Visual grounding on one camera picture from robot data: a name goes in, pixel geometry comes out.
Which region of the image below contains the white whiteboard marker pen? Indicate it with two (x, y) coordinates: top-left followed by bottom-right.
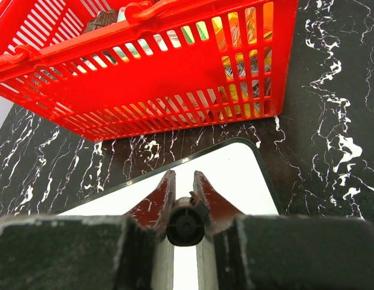
(166, 192), (210, 247)

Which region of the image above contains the red plastic shopping basket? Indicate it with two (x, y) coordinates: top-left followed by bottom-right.
(0, 1), (298, 141)

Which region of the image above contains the orange snack packet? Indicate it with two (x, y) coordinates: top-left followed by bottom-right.
(211, 7), (260, 120)

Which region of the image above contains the brown round bread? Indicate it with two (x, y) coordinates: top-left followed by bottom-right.
(83, 9), (118, 34)

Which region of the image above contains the small white whiteboard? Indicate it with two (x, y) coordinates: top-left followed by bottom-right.
(59, 139), (280, 289)

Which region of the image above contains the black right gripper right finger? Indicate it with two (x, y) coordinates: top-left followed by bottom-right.
(193, 171), (374, 289)

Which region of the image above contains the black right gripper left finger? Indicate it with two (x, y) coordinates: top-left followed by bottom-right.
(0, 170), (176, 289)

